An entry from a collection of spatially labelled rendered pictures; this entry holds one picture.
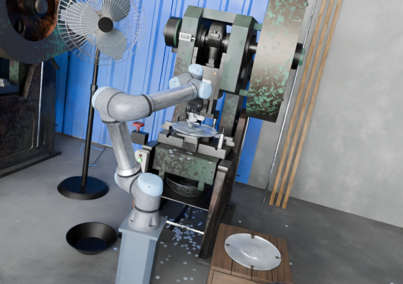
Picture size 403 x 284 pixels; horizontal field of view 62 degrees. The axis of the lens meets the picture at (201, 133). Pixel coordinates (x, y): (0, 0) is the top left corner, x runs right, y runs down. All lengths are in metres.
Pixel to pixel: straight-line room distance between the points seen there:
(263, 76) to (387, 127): 1.91
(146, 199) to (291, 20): 1.07
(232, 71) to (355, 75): 1.57
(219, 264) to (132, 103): 0.84
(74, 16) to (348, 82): 2.31
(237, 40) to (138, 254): 1.25
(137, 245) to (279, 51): 1.12
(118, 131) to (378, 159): 2.58
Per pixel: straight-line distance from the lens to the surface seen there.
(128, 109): 1.33
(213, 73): 2.07
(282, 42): 1.71
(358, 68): 3.32
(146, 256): 1.66
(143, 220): 1.59
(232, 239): 1.87
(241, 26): 2.01
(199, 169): 2.04
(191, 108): 1.82
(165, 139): 2.16
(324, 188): 3.52
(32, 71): 3.13
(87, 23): 2.41
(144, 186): 1.52
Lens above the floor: 1.32
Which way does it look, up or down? 15 degrees down
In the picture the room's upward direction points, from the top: 11 degrees clockwise
